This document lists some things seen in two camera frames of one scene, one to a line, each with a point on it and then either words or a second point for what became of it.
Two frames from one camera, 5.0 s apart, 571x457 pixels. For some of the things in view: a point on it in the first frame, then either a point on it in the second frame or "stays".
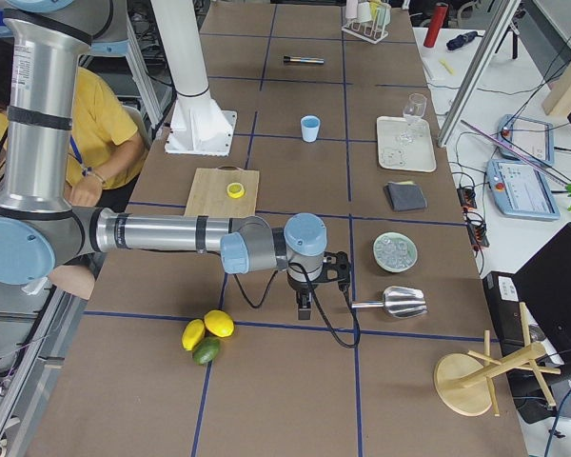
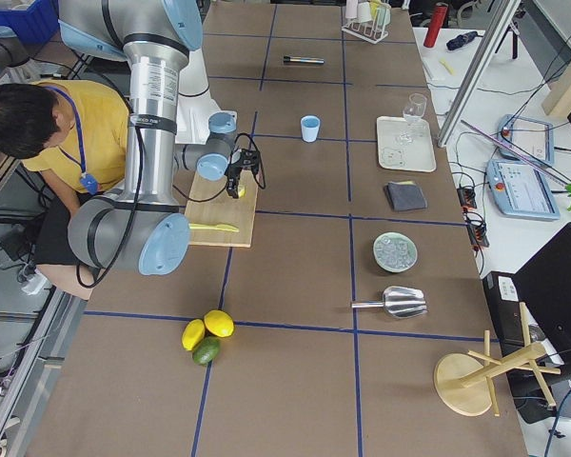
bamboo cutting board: [208, 193] stays
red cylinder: [440, 12] stays
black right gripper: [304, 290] -> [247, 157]
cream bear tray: [402, 146] stays
